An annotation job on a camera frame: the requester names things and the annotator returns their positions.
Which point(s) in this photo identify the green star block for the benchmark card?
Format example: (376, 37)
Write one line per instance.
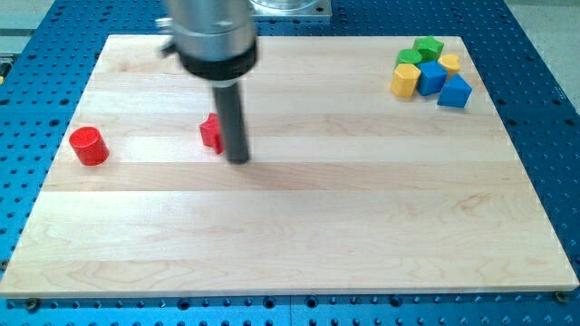
(428, 47)

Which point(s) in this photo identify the blue pentagon block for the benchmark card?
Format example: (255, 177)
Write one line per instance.
(455, 92)

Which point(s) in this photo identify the light wooden board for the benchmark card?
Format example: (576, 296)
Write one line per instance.
(349, 189)

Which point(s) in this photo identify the blue cube block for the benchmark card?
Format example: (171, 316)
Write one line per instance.
(432, 78)

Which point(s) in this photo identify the red cylinder block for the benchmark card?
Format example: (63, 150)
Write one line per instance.
(89, 146)

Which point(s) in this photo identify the red star block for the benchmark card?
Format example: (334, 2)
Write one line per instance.
(211, 133)

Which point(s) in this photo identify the yellow heart block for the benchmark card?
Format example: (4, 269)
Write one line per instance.
(451, 63)

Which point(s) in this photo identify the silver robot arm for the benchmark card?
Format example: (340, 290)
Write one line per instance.
(216, 41)

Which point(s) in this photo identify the yellow hexagon block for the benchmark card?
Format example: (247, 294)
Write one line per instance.
(405, 79)

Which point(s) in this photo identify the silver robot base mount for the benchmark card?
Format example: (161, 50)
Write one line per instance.
(292, 9)

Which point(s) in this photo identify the green cylinder block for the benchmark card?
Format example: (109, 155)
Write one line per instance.
(408, 56)

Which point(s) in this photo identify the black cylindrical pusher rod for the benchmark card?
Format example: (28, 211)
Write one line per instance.
(229, 109)

